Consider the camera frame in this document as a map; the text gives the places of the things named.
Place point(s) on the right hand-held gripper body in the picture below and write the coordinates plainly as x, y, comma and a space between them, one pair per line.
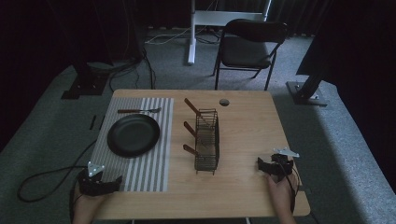
281, 165

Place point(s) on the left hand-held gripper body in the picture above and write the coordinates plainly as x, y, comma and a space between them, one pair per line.
93, 186

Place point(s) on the person's left hand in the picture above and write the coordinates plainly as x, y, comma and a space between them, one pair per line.
85, 207

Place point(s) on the person's right hand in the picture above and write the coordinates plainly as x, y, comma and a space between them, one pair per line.
280, 196

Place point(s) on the grey striped placemat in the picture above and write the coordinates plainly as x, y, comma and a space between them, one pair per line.
140, 174

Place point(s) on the black round plate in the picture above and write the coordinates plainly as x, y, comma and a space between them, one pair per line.
133, 135

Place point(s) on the black floor strip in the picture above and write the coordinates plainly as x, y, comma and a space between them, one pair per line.
92, 122

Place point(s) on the grey round table grommet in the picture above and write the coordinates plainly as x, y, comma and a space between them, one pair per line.
224, 102

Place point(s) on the black metal stand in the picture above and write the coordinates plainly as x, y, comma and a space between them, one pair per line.
85, 82
306, 91

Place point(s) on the black folding chair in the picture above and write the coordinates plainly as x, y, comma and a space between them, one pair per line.
246, 51

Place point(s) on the white desk frame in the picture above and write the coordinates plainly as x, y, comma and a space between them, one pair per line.
194, 31

